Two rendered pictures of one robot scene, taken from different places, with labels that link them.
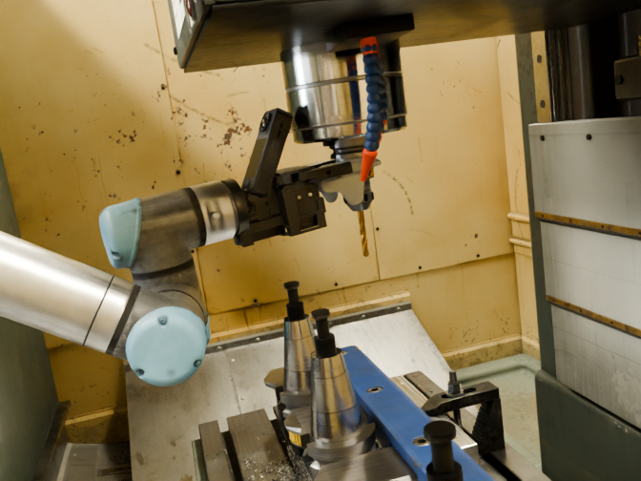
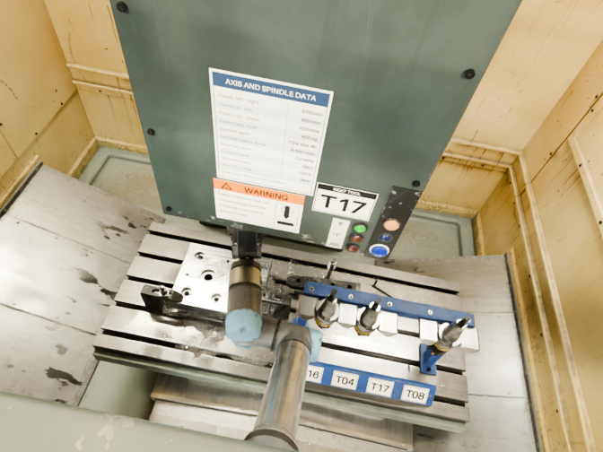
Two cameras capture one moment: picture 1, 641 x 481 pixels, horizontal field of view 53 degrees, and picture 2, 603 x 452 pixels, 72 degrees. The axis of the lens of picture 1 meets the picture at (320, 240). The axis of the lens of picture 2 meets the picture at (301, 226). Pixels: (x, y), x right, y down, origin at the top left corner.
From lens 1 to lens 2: 109 cm
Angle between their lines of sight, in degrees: 73
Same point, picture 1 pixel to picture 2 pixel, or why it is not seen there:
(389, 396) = (359, 295)
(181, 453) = (24, 364)
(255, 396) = (20, 295)
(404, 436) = (385, 306)
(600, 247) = not seen: hidden behind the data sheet
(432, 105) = not seen: outside the picture
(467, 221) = (48, 83)
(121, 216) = (256, 323)
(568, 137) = not seen: hidden behind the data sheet
